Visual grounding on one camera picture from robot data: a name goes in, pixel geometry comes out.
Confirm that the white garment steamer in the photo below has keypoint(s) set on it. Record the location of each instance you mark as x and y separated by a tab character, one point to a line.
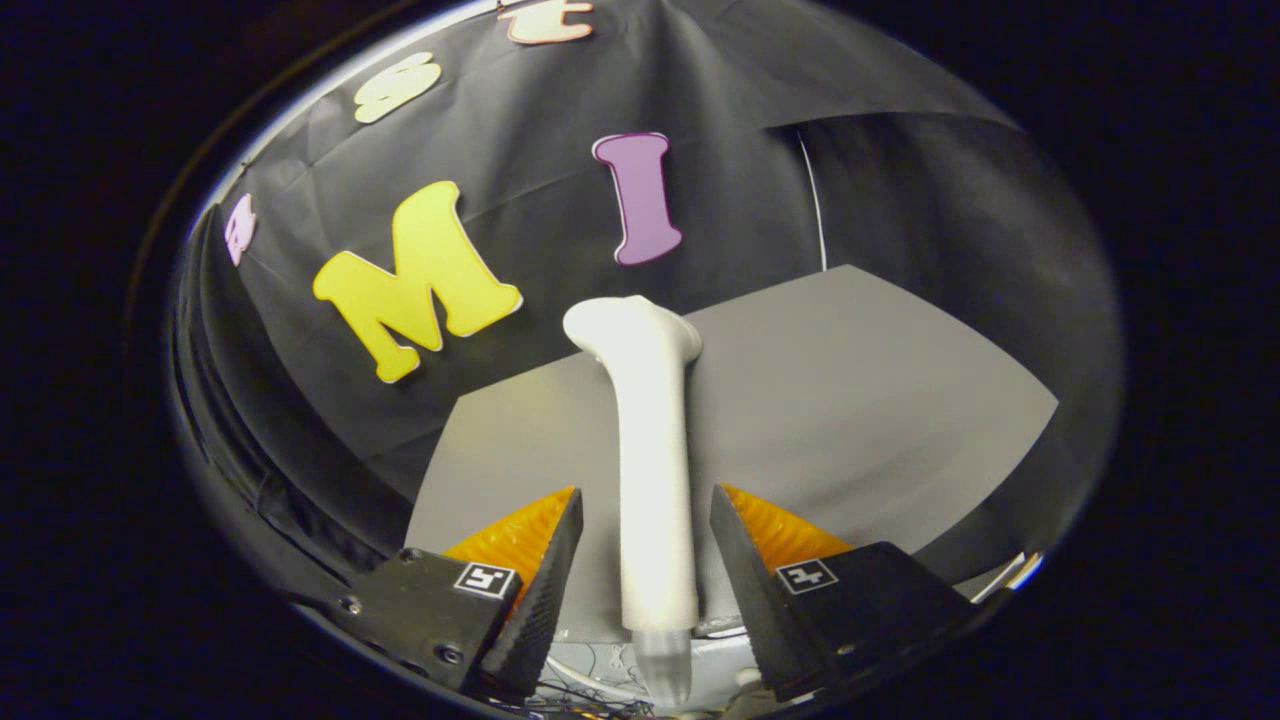
650	450

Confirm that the black suit jacket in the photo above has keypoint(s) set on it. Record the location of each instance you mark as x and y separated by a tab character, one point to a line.
260	450

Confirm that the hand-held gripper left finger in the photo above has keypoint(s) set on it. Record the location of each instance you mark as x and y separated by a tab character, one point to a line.
545	600

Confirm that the grey cabinet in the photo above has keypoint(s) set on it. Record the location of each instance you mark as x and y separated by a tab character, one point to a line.
850	400

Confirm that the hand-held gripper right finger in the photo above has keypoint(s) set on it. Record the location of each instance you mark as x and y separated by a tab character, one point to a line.
755	600

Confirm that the black backdrop cloth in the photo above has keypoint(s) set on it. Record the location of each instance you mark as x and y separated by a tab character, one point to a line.
520	130

